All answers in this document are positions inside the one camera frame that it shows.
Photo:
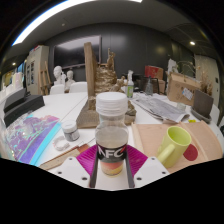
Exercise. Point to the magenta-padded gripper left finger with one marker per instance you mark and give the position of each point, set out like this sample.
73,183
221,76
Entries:
75,170

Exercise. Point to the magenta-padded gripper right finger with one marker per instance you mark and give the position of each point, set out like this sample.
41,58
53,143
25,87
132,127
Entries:
148,170

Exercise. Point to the clear drink bottle white cap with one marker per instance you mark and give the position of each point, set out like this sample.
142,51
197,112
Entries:
111,133

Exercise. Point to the yellow-green ceramic mug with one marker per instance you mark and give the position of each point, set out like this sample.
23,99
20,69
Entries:
173,143

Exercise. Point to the small jar white lid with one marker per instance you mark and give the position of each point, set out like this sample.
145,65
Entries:
70,130

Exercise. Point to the iridescent colourful sheet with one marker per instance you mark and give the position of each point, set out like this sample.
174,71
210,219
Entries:
28,136

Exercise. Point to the grey newspaper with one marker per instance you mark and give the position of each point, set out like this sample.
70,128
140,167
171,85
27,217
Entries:
160,108

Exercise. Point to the yellow sticky note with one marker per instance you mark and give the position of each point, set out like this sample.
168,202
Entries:
192,120

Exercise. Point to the grey plant saucer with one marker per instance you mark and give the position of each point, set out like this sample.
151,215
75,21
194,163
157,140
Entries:
198,117

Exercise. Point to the dark glass flask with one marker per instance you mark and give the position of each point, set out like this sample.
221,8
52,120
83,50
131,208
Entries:
149,88

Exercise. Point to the white chair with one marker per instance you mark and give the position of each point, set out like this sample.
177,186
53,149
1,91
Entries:
78,87
57,89

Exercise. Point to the white spray bottle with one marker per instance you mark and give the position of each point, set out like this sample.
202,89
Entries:
130,88

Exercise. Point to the black flat boxes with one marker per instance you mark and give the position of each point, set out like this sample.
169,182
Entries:
21,105

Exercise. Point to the brown cardboard box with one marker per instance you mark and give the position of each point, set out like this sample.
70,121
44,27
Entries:
180,88

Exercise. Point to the white plaster bust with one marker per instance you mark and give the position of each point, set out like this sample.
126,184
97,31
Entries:
70,80
58,75

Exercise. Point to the wooden easel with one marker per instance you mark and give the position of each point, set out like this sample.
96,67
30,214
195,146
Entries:
45,78
111,56

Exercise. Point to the red box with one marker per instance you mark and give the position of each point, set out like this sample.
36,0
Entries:
153,72

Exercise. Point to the pale tall cabinet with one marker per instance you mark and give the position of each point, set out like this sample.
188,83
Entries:
35,66

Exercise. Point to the round ceiling spotlight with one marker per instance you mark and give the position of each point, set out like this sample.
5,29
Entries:
192,43

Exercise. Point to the long ceiling light strip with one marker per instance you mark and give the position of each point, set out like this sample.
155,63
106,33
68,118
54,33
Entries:
50,15

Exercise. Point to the black wall screen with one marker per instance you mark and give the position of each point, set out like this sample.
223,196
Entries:
71,53

